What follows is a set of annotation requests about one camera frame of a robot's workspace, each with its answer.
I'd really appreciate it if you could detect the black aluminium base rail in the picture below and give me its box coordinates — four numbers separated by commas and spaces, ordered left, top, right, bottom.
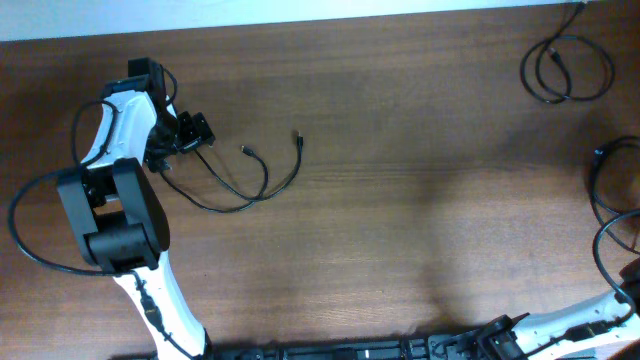
112, 334, 481, 360

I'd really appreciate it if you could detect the black usb cable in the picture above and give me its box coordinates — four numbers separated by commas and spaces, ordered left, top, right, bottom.
518, 1, 616, 105
158, 130, 305, 214

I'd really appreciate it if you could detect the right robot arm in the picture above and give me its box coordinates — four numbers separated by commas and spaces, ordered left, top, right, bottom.
475, 291, 639, 359

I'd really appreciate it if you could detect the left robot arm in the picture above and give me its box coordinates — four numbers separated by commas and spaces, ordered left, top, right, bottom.
57, 58, 215, 359

